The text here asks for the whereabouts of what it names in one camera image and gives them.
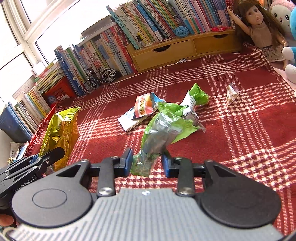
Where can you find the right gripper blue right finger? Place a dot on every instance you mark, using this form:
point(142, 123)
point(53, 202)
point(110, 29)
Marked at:
point(166, 163)

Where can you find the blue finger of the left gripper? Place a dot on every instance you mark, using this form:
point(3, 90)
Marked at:
point(53, 156)
point(37, 158)

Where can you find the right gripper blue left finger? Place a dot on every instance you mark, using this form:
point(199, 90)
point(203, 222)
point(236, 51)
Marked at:
point(125, 162)

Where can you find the yellow gold foil bag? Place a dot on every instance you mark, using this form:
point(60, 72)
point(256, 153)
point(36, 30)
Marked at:
point(62, 131)

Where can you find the green silver wrapper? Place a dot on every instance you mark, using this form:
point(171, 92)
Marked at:
point(171, 124)

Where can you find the red box under books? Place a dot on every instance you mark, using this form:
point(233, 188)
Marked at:
point(60, 91)

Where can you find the row of books left side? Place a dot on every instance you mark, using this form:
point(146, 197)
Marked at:
point(106, 47)

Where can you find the row of books on shelf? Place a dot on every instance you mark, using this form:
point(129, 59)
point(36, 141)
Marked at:
point(145, 22)

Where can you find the person's left hand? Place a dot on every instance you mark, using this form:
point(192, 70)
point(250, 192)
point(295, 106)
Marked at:
point(6, 220)

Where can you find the white blue paper packet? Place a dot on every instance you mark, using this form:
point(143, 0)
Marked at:
point(128, 121)

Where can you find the orange white snack wrapper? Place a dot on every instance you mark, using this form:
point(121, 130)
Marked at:
point(146, 104)

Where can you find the miniature bicycle model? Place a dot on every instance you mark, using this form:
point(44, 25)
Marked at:
point(94, 80)

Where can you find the red white plaid blanket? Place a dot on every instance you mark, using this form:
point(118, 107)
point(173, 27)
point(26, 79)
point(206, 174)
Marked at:
point(254, 135)

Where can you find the small silver crumpled wrapper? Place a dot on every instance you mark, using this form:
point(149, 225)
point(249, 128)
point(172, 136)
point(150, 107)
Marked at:
point(232, 93)

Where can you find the wooden drawer desk shelf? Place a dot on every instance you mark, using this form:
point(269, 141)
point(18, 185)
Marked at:
point(191, 47)

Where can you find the blue yarn rose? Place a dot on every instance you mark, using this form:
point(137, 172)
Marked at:
point(181, 32)

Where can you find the small red toy on shelf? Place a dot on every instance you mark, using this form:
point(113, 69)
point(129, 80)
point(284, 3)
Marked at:
point(220, 28)

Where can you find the long-haired brown doll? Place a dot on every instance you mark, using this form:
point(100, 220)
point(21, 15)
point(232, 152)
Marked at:
point(254, 23)

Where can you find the blue Doraemon plush toy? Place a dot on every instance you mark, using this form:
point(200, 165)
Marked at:
point(289, 52)

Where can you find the pink white rabbit plush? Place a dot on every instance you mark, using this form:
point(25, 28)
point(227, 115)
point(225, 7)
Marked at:
point(282, 10)

